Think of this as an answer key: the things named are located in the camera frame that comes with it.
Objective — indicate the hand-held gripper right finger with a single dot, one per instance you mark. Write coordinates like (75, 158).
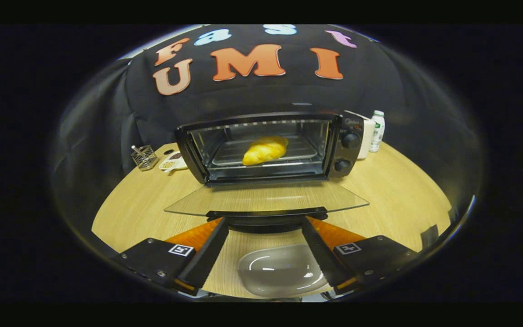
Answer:
(320, 254)

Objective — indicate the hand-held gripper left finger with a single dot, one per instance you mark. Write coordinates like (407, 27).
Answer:
(207, 259)

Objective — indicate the black toaster oven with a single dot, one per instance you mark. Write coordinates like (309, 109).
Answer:
(350, 154)

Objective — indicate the golden croissant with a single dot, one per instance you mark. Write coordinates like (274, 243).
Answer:
(263, 151)

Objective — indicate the white pop-up toaster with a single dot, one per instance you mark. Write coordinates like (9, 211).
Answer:
(367, 136)

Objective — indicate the white plate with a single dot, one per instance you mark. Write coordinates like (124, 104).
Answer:
(279, 272)

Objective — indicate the white divided snack dish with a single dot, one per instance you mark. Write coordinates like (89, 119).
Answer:
(173, 162)

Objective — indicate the white bottle green label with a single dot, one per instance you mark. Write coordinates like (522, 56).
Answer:
(377, 131)

